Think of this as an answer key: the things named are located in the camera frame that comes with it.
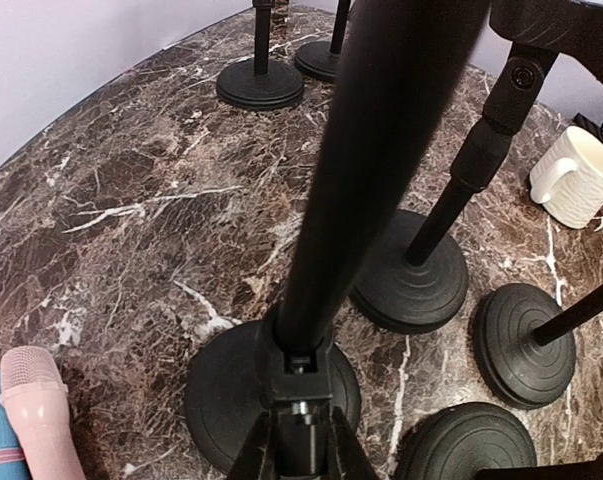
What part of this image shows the cream ribbed mug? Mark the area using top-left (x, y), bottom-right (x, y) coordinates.
top-left (529, 126), bottom-right (603, 229)

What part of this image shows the black stand of beige microphone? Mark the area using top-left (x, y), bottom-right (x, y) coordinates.
top-left (350, 1), bottom-right (603, 335)

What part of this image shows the black stand of green microphone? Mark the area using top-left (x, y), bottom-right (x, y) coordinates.
top-left (394, 402), bottom-right (537, 479)

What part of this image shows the black stand of blue microphone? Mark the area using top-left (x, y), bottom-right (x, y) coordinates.
top-left (471, 283), bottom-right (603, 410)

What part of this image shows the black stand of tall microphone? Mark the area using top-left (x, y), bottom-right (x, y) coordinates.
top-left (216, 0), bottom-right (304, 111)

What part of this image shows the black stand of pink microphone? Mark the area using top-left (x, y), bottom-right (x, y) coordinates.
top-left (185, 1), bottom-right (489, 479)

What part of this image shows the black stand of small microphone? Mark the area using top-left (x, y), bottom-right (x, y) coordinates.
top-left (294, 0), bottom-right (352, 84)

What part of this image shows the beige microphone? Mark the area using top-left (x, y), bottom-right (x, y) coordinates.
top-left (0, 346), bottom-right (85, 480)

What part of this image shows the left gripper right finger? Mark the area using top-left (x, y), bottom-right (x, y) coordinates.
top-left (328, 406), bottom-right (378, 480)

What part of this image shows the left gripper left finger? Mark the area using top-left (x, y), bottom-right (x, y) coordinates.
top-left (226, 409), bottom-right (280, 480)

